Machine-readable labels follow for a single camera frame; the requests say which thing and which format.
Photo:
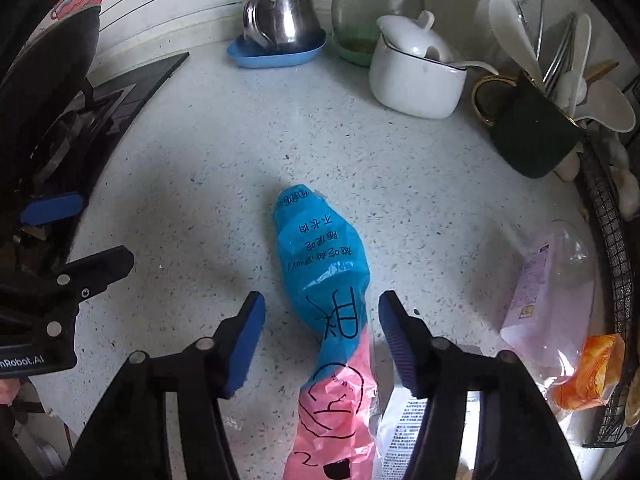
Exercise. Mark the stainless steel teapot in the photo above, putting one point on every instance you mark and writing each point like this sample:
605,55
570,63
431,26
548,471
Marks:
285,10

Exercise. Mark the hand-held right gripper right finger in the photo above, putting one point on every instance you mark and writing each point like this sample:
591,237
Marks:
397,345

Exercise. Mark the glass carafe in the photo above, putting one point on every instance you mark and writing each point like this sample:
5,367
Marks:
365,5

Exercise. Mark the white rice paddle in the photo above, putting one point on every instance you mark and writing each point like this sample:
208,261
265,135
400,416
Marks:
512,30

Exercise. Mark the blue and pink plastic wrapper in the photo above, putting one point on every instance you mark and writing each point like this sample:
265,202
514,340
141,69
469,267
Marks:
320,260

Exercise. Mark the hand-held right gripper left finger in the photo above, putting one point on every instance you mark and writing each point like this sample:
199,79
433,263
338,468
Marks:
245,347

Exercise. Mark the blue saucer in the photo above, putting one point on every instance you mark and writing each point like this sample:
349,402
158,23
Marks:
270,59

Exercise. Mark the clear bag with pink print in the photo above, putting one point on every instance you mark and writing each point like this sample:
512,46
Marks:
535,300

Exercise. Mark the white printed packet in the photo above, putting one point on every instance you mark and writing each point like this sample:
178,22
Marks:
395,435

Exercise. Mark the dark green mug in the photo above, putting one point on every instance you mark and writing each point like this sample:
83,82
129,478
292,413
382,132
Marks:
530,130

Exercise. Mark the black wok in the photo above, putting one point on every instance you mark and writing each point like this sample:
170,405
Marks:
60,55

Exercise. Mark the green coaster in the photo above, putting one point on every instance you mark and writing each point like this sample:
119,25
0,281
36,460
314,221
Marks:
352,55

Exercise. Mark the white ceramic spoon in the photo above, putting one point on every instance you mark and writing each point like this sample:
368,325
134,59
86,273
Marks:
475,65

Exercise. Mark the white plastic spoon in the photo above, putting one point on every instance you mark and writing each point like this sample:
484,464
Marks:
610,105

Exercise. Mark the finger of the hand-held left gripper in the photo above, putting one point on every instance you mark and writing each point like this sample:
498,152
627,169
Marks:
50,208
97,266

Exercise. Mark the orange snack packet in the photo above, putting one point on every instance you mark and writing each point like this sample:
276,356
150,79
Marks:
590,370

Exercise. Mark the black gas stove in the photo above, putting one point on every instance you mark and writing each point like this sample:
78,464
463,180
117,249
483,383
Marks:
125,92

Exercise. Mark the white lidded sugar pot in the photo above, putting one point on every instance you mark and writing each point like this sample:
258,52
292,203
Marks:
415,80

